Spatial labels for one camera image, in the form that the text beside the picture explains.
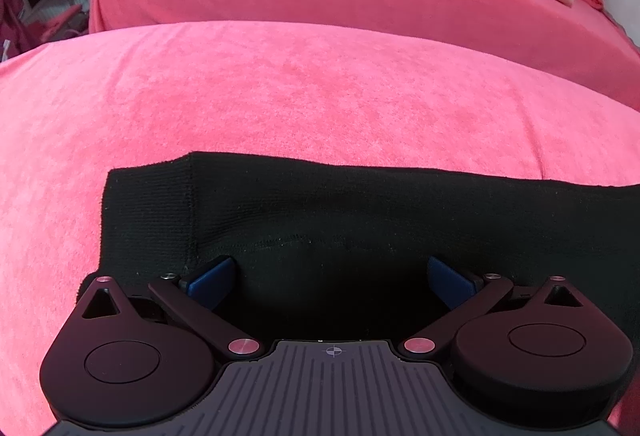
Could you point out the dark red clothing pile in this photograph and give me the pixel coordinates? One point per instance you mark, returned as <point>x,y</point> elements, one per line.
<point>15,38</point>

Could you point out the black knit pants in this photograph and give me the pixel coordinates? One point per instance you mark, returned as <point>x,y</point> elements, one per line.
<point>342,252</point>

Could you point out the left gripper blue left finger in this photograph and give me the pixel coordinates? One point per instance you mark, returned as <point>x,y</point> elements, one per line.
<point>213,283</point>

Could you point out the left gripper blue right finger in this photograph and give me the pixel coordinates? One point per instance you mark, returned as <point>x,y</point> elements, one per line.
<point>451,288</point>

